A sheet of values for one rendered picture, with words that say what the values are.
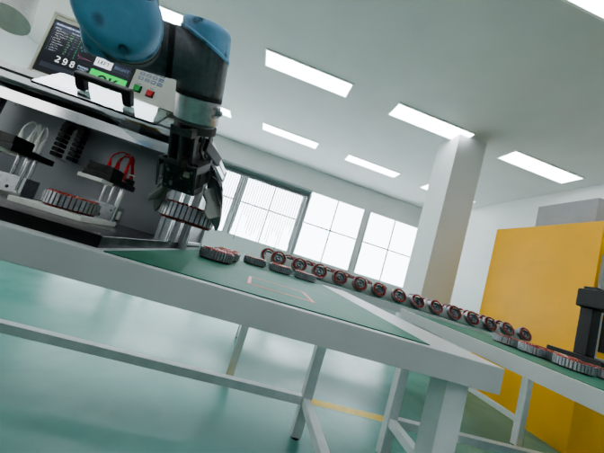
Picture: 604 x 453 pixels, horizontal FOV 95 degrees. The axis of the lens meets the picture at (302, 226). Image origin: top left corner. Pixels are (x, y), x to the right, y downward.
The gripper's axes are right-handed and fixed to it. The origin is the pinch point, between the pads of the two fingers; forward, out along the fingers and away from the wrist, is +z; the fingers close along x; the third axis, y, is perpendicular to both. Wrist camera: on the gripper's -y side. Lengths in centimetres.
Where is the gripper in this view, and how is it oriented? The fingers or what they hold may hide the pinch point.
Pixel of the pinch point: (188, 217)
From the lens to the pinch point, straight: 64.0
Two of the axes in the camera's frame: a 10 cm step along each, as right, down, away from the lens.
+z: -2.9, 8.7, 4.1
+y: -1.1, 3.9, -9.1
